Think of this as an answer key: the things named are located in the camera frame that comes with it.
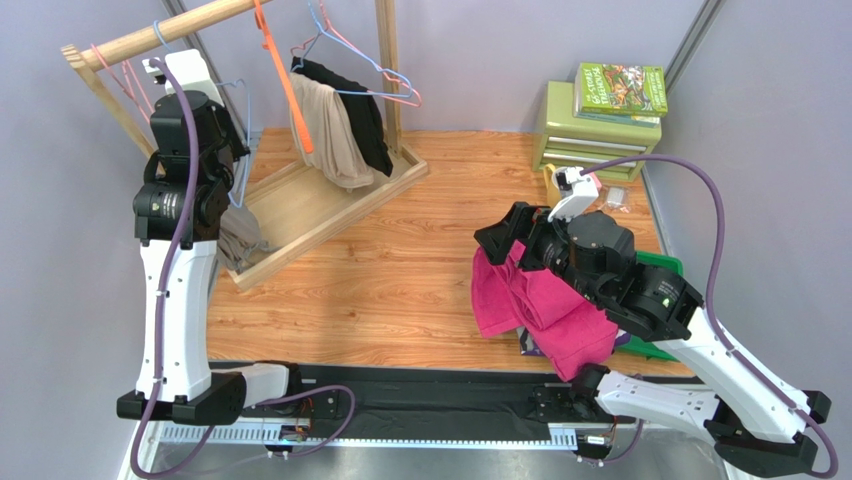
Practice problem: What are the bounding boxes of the grey trousers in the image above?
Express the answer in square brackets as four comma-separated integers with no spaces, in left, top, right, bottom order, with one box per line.
[217,204,276,274]

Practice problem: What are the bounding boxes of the pink wire hanger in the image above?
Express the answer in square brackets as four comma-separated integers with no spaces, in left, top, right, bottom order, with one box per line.
[90,43,154,123]

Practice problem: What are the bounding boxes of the wooden clothes rack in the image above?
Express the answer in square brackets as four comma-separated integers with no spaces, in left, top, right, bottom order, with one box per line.
[61,1,429,291]

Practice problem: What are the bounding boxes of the yellow mug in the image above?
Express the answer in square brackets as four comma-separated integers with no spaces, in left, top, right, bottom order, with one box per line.
[542,164,565,207]

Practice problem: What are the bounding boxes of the black trousers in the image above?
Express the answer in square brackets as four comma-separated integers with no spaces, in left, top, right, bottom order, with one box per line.
[292,56,393,177]

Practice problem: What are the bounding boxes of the green plastic tray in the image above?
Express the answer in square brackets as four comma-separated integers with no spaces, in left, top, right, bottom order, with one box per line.
[615,251,683,362]

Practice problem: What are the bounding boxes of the light blue wire hanger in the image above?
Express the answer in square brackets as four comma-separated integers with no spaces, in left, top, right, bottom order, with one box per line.
[152,20,255,207]

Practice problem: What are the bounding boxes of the green treehouse book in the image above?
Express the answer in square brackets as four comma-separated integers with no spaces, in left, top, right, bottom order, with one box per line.
[573,62,669,118]

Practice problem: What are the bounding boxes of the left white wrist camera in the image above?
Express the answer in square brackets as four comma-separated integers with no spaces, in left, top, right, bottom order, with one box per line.
[143,49,225,107]

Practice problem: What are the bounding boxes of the small clear plastic bag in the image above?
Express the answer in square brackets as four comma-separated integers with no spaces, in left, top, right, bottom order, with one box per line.
[598,186,630,213]

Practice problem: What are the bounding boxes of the orange plastic hanger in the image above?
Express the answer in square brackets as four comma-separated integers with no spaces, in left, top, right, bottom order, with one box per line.
[253,0,314,154]

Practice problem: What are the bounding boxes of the red wire hanger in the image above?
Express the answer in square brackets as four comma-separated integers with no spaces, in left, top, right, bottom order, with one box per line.
[290,0,423,108]

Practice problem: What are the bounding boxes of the pink small box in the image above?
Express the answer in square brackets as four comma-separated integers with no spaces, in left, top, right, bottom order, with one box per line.
[588,172,602,190]

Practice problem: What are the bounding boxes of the pink trousers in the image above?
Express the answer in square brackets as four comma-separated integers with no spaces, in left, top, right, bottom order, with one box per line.
[471,242,618,381]

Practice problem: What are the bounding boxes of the green drawer cabinet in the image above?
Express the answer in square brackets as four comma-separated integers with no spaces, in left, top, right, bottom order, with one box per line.
[531,81,662,171]

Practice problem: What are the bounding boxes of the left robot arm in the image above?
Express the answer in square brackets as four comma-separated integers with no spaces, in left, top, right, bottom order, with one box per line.
[116,90,295,426]

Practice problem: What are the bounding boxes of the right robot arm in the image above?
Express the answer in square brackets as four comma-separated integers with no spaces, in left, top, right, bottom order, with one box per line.
[474,202,831,478]

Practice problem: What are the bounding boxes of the purple camouflage trousers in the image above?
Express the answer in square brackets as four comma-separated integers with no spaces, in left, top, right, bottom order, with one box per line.
[515,327,632,357]

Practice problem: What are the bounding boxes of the beige trousers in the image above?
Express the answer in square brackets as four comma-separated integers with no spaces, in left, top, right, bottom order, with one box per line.
[289,73,375,191]

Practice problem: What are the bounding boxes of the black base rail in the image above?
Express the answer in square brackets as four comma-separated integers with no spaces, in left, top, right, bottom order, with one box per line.
[209,360,667,444]

